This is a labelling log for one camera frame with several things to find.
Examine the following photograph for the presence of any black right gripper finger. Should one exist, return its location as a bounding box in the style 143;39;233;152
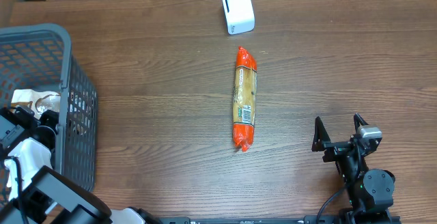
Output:
353;113;368;131
311;116;331;151

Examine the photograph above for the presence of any beige dried fruit pouch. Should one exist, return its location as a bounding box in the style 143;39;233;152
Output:
11;89;61;119

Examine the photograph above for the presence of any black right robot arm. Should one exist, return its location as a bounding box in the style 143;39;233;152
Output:
311;113;401;223

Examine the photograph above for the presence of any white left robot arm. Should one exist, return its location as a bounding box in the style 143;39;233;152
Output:
1;107;160;224

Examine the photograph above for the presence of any white barcode scanner stand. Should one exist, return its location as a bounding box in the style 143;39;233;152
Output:
222;0;255;35

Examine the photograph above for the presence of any grey plastic shopping basket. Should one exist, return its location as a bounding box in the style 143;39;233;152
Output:
1;23;98;191

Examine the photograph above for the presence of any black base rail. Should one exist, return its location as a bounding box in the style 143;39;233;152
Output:
156;215;402;224

